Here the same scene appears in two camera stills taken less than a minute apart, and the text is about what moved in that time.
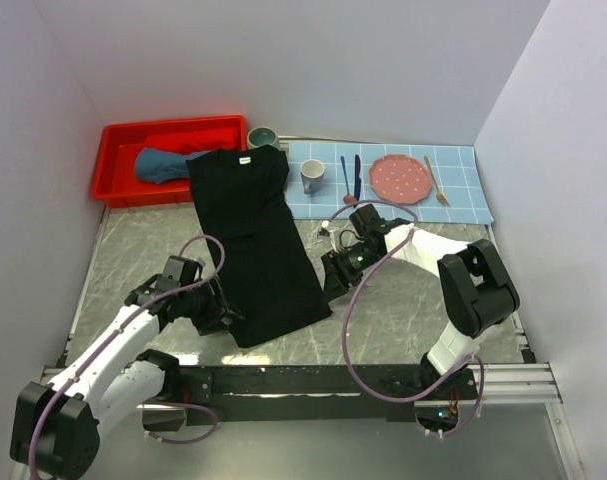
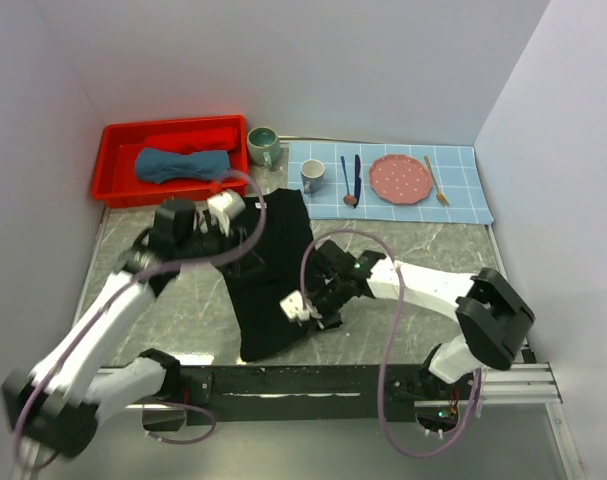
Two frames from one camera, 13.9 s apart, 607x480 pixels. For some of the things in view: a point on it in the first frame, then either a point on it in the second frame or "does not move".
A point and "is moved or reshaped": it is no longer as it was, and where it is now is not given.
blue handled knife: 357,179 does not move
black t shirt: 261,250 is moved or reshaped
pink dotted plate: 400,179 does not move
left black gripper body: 203,308 -> 204,245
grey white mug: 312,172 does not move
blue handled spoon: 347,198 does not move
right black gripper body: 352,262 -> 329,300
